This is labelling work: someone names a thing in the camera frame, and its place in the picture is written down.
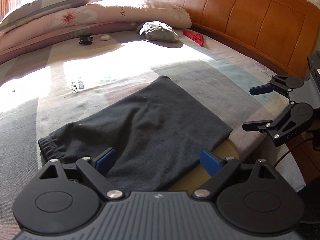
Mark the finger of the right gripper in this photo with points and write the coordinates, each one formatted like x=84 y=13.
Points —
x=265 y=126
x=271 y=87

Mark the grey floral pillow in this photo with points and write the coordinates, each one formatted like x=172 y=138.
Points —
x=34 y=10

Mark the orange wooden headboard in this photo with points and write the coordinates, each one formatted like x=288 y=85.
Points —
x=280 y=34

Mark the pink floral folded quilt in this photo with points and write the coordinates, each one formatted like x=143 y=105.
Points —
x=20 y=40

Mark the black hair claw clip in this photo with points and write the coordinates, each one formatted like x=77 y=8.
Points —
x=85 y=40

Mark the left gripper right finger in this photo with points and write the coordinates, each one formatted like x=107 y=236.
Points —
x=220 y=170

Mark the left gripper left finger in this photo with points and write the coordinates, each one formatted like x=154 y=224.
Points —
x=94 y=171

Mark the grey bundled cloth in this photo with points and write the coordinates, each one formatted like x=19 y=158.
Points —
x=157 y=31

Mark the white earbud case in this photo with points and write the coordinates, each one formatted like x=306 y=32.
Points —
x=105 y=38

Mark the dark grey sweatpants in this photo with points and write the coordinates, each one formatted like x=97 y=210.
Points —
x=157 y=132

